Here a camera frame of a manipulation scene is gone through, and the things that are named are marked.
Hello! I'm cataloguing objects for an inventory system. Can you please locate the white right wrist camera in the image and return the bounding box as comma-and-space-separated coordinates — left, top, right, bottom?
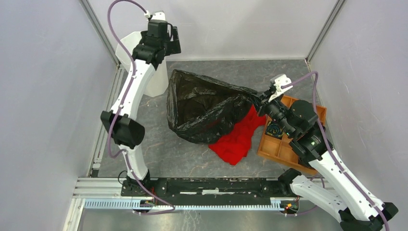
268, 74, 293, 103

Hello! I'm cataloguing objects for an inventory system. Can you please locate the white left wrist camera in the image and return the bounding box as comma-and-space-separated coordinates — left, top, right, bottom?
144, 11, 166, 21

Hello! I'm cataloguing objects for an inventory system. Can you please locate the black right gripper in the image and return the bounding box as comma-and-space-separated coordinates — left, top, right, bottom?
247, 88, 295, 137

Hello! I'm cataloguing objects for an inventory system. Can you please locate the white toothed cable strip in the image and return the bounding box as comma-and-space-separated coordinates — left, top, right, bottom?
84, 199, 285, 212

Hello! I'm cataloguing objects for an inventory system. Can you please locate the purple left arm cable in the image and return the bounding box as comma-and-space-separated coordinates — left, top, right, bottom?
106, 0, 177, 216

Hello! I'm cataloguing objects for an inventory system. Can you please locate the red cloth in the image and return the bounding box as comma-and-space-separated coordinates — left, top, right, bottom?
208, 106, 266, 166

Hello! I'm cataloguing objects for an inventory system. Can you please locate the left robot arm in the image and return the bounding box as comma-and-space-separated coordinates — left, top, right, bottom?
100, 19, 181, 196

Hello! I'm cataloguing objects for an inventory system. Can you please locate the black plastic trash bag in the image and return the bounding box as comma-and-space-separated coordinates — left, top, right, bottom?
166, 69, 261, 144

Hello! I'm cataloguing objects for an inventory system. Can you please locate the white octagonal trash bin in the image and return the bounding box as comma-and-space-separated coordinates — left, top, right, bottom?
115, 31, 168, 97

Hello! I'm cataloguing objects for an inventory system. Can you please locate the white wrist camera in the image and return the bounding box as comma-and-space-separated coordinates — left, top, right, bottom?
268, 74, 293, 103
144, 11, 166, 21

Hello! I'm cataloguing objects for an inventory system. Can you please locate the dark rolled sock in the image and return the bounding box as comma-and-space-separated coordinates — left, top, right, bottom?
265, 120, 284, 140

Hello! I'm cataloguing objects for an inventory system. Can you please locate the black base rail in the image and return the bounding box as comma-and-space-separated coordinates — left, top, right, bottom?
121, 168, 301, 206

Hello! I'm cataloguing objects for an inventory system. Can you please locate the orange compartment tray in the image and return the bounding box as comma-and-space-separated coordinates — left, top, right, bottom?
257, 96, 327, 175

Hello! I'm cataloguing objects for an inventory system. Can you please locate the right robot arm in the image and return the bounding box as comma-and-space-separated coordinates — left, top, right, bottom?
256, 90, 398, 231

